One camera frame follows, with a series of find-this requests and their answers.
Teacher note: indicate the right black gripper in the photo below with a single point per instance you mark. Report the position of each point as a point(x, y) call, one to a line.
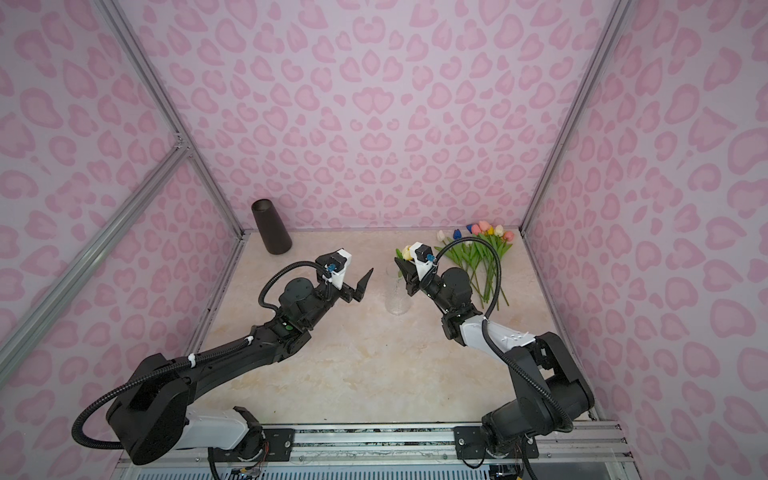
point(410, 275)

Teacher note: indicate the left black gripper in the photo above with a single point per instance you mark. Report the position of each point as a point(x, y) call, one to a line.
point(348, 294)

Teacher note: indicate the yellow white tulip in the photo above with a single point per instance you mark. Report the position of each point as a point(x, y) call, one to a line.
point(407, 253)

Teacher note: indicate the clear glass vase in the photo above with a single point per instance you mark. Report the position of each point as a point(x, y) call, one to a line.
point(397, 301)

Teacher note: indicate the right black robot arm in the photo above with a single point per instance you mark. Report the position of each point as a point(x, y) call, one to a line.
point(550, 390)

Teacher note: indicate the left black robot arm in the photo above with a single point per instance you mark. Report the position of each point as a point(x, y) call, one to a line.
point(153, 416)

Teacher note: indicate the black cone vase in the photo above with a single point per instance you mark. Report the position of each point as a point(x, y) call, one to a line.
point(271, 228)

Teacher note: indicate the bunch of artificial tulips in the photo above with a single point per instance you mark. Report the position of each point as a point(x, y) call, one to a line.
point(477, 259)

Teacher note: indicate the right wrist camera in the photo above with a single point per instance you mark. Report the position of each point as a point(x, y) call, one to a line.
point(423, 258)

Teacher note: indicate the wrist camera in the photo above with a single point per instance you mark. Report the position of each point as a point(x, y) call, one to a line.
point(423, 258)
point(333, 267)

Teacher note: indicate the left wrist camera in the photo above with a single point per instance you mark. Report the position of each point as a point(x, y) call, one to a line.
point(333, 267)

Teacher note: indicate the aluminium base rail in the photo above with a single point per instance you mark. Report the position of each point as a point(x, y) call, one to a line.
point(592, 450)

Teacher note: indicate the aluminium frame diagonal bar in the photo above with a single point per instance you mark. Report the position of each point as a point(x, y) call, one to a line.
point(38, 320)

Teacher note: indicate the left corner aluminium post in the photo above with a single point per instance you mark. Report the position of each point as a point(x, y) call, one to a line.
point(128, 40)

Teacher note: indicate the corner aluminium post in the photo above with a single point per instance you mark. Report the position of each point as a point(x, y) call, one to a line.
point(620, 13)
point(128, 40)

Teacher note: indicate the right corner aluminium post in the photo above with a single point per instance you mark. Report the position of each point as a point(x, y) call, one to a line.
point(620, 13)

